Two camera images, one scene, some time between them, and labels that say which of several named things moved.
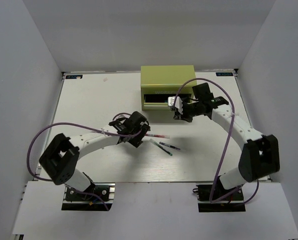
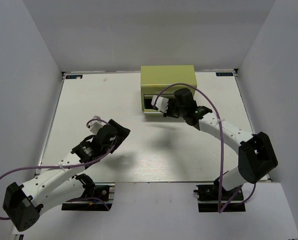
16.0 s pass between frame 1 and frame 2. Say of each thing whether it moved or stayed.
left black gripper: moved
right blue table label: stayed
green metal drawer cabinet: stayed
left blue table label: stayed
